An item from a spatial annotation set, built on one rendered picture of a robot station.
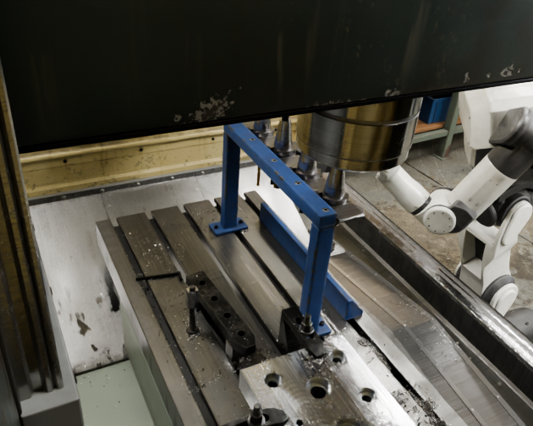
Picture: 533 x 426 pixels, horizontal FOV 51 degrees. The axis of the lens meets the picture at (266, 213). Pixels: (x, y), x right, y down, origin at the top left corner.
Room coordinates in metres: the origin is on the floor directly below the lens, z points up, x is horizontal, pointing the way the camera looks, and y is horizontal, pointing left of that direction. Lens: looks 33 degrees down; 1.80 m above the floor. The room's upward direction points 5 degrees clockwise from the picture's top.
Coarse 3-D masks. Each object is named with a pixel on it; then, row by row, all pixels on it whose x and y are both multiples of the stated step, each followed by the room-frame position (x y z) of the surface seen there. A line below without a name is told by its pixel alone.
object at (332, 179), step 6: (330, 168) 0.98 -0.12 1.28; (330, 174) 0.98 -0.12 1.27; (336, 174) 0.97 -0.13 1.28; (342, 174) 0.97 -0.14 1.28; (330, 180) 0.97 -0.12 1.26; (336, 180) 0.97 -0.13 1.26; (342, 180) 0.97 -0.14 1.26; (330, 186) 0.97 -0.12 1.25; (336, 186) 0.97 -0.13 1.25; (342, 186) 0.97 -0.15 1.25; (324, 192) 0.98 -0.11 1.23; (330, 192) 0.97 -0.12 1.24; (336, 192) 0.96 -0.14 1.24; (342, 192) 0.97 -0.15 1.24; (336, 198) 0.96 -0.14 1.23
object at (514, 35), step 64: (0, 0) 0.39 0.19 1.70; (64, 0) 0.41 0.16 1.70; (128, 0) 0.44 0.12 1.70; (192, 0) 0.46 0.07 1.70; (256, 0) 0.49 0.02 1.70; (320, 0) 0.52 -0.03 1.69; (384, 0) 0.56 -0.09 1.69; (448, 0) 0.60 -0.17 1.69; (512, 0) 0.64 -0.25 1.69; (64, 64) 0.41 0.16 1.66; (128, 64) 0.43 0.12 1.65; (192, 64) 0.46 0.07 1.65; (256, 64) 0.49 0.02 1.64; (320, 64) 0.52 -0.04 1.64; (384, 64) 0.56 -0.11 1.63; (448, 64) 0.61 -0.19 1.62; (512, 64) 0.66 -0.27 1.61; (64, 128) 0.41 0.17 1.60; (128, 128) 0.43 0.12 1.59; (192, 128) 0.46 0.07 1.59
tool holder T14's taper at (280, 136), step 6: (282, 120) 1.17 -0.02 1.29; (288, 120) 1.17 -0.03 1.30; (282, 126) 1.16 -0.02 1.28; (288, 126) 1.16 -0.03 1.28; (282, 132) 1.16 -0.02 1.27; (288, 132) 1.16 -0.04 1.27; (276, 138) 1.17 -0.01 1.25; (282, 138) 1.16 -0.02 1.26; (288, 138) 1.16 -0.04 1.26; (276, 144) 1.16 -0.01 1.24; (282, 144) 1.15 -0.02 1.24; (288, 144) 1.16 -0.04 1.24
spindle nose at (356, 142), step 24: (312, 120) 0.66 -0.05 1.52; (336, 120) 0.64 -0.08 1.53; (360, 120) 0.63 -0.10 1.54; (384, 120) 0.63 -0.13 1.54; (408, 120) 0.65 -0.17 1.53; (312, 144) 0.65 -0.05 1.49; (336, 144) 0.63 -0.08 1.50; (360, 144) 0.63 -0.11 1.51; (384, 144) 0.63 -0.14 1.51; (408, 144) 0.66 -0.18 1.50; (336, 168) 0.64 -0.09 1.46; (360, 168) 0.63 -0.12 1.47; (384, 168) 0.64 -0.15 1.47
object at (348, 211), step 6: (348, 204) 0.96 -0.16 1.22; (354, 204) 0.96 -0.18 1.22; (336, 210) 0.93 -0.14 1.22; (342, 210) 0.93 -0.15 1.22; (348, 210) 0.93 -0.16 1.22; (354, 210) 0.94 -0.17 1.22; (360, 210) 0.94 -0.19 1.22; (342, 216) 0.91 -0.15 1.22; (348, 216) 0.91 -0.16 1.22; (354, 216) 0.92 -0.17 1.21; (360, 216) 0.92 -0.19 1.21
